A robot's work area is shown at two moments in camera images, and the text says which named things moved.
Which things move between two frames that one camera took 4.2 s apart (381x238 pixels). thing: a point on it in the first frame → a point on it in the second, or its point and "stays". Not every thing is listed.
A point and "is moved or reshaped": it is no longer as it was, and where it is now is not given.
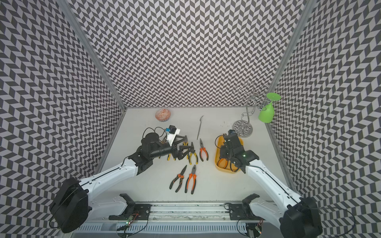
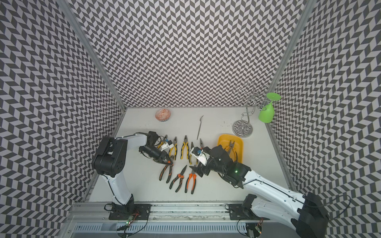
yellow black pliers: [186, 144] stays
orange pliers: [181, 176] stays
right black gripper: [222, 154] → [201, 169]
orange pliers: [194, 176] stays
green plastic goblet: [266, 116] stays
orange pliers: [223, 163] is moved or reshaped
